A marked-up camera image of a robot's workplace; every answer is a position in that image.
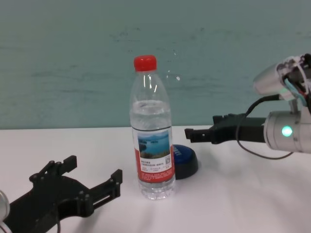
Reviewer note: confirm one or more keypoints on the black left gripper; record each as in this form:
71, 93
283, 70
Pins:
56, 196

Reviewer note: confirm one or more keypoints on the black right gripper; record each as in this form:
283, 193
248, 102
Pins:
228, 132

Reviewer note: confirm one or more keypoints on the clear water bottle red cap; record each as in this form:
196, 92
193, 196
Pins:
153, 136

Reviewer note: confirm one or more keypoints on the blue round lid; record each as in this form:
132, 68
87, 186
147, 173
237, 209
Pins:
185, 160

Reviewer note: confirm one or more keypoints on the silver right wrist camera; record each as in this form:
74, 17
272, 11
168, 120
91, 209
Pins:
267, 80

